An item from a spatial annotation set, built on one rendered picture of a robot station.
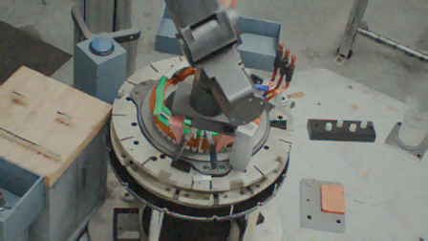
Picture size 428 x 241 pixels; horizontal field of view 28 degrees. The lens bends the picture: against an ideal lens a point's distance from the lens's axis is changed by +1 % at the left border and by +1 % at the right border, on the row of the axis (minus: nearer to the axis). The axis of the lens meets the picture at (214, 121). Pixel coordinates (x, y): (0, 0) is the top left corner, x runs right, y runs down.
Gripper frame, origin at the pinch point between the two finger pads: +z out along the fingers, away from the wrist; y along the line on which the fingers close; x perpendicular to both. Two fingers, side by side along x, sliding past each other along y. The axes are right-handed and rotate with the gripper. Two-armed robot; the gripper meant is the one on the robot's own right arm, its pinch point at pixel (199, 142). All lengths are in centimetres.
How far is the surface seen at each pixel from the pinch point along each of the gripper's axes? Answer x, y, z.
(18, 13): 159, -73, 123
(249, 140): 2.3, 7.9, -0.6
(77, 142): 4.8, -19.8, 11.6
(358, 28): 168, 55, 102
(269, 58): 36.6, 11.1, 11.6
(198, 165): 1.3, 0.9, 7.0
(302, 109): 53, 24, 39
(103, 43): 33.4, -21.3, 14.2
